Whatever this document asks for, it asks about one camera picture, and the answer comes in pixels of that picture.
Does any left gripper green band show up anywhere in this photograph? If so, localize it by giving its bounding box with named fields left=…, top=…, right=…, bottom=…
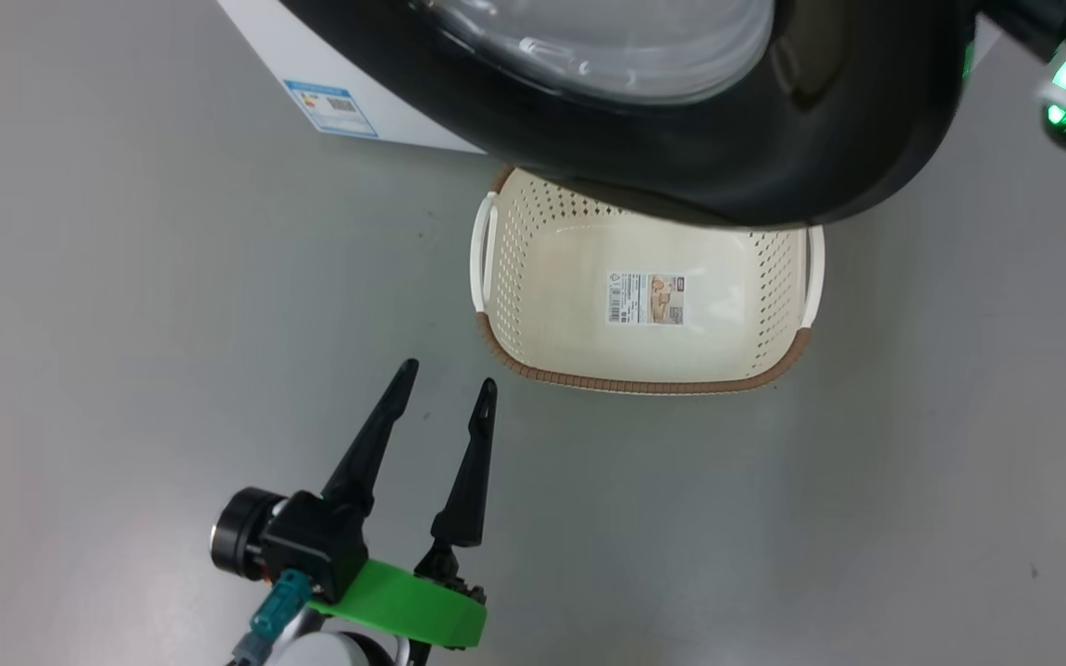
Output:
left=309, top=359, right=498, bottom=650

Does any black round glass washer door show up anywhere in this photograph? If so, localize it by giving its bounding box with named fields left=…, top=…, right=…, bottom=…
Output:
left=279, top=0, right=978, bottom=230

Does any cream perforated laundry basket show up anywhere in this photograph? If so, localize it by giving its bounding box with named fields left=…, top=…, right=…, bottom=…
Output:
left=470, top=166, right=825, bottom=396

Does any basket product label sticker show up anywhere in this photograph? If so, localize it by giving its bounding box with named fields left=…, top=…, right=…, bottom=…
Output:
left=605, top=271, right=687, bottom=326

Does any white front-load washing machine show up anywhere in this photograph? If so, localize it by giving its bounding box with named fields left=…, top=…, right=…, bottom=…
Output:
left=217, top=0, right=1002, bottom=154

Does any blue energy label sticker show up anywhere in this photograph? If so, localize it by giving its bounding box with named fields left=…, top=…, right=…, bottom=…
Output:
left=283, top=80, right=378, bottom=140

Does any teal cable connector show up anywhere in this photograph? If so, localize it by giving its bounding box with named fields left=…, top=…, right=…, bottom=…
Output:
left=230, top=569, right=314, bottom=666

